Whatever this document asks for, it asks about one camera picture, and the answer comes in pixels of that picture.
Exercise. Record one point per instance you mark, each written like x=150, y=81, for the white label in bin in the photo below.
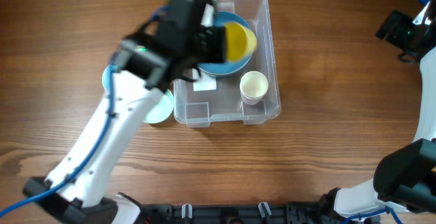
x=203, y=81

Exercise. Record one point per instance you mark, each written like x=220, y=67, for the dark blue plate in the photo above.
x=227, y=68

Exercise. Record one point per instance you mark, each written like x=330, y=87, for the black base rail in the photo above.
x=289, y=213

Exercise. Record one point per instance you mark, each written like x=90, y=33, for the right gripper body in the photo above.
x=403, y=32

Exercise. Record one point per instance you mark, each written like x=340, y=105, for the cream cup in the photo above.
x=253, y=87

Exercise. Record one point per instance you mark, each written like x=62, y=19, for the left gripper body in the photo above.
x=208, y=43

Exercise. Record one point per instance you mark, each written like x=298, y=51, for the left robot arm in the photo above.
x=75, y=191

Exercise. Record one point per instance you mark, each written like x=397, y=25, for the mint green bowl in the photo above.
x=162, y=110

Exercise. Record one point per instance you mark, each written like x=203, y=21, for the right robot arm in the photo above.
x=404, y=181

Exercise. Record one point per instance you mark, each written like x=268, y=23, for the light blue bowl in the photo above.
x=106, y=77

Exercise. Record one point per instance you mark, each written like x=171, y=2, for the yellow cup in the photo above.
x=240, y=41

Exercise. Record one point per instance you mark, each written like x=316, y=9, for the clear plastic storage bin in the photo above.
x=201, y=108

